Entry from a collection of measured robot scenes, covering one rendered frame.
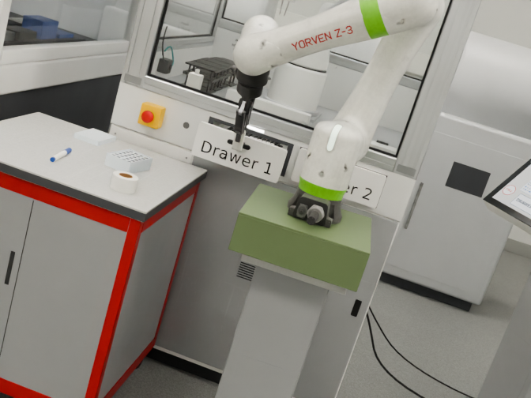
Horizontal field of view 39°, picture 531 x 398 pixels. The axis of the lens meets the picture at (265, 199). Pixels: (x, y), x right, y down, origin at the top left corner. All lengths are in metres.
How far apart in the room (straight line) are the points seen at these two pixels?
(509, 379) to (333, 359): 0.58
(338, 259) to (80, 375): 0.82
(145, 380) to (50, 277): 0.72
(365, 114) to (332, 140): 0.19
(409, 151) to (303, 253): 0.70
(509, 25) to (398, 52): 3.69
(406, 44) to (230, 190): 0.82
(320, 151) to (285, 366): 0.59
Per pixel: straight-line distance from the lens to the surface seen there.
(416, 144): 2.41
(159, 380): 2.74
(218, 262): 2.59
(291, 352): 2.05
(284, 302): 1.99
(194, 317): 2.69
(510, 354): 2.46
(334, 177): 1.92
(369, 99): 2.06
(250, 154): 2.35
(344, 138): 1.91
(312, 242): 1.83
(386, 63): 2.05
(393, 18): 1.88
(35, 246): 2.14
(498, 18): 5.69
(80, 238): 2.07
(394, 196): 2.44
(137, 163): 2.25
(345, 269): 1.84
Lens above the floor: 1.41
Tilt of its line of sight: 16 degrees down
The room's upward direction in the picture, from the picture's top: 17 degrees clockwise
